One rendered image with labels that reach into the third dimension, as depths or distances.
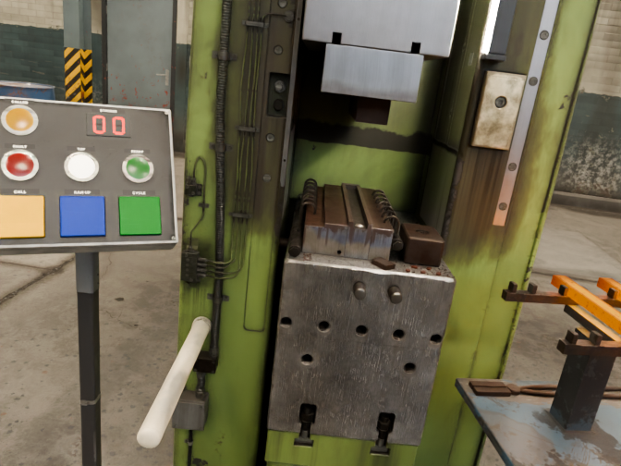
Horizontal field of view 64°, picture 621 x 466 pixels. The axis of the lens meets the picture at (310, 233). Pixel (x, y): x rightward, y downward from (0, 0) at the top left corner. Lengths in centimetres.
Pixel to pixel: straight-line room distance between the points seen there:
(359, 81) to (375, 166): 55
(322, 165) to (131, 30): 638
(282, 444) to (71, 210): 75
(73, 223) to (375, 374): 73
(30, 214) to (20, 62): 767
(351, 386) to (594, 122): 659
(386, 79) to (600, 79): 651
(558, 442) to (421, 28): 87
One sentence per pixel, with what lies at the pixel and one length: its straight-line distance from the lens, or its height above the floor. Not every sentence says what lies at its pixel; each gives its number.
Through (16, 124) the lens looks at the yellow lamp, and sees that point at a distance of 106.
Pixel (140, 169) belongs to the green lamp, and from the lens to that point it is 103.
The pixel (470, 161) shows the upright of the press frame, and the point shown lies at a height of 115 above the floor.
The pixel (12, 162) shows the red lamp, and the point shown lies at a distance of 104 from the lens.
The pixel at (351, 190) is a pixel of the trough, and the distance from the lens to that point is 151.
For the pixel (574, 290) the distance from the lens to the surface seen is 122.
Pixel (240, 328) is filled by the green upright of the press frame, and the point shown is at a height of 62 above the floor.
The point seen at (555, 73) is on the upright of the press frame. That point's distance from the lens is 133.
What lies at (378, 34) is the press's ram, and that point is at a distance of 108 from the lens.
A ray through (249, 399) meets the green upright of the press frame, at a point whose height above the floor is 40.
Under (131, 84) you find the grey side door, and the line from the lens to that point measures 779.
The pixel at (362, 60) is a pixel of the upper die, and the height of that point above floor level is 134.
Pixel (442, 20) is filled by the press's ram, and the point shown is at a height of 143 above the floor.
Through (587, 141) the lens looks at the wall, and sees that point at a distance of 753.
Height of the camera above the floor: 130
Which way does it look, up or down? 18 degrees down
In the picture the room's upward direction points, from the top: 7 degrees clockwise
